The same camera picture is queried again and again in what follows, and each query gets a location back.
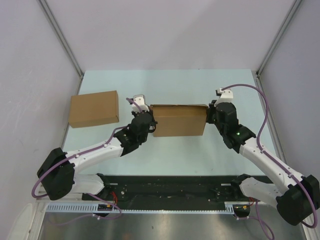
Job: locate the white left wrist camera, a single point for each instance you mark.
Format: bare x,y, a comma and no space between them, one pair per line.
139,104

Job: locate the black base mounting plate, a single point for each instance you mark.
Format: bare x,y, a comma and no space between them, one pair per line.
125,187

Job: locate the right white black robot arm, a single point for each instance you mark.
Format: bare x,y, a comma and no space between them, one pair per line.
294,195

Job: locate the brown cardboard box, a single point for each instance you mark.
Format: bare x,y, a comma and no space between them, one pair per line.
178,120
94,109

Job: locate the aluminium corner post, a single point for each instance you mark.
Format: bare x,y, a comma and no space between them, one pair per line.
48,13
296,5

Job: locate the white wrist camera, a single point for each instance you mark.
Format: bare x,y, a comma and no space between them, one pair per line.
225,96
139,104

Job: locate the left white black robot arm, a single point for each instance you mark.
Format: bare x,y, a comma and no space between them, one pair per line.
60,174

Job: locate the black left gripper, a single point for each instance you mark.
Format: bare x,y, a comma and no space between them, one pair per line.
153,122

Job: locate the right aluminium corner post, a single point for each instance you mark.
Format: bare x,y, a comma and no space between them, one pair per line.
296,5

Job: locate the left aluminium corner post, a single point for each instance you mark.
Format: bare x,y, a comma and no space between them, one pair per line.
48,13

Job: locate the folded brown cardboard box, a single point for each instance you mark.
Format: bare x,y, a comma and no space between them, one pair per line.
94,109

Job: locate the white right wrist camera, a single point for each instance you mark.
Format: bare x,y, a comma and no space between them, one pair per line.
225,96

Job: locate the grey slotted cable duct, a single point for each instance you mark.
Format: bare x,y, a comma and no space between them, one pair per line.
139,207

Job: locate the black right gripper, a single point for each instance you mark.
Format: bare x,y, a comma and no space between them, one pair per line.
210,111

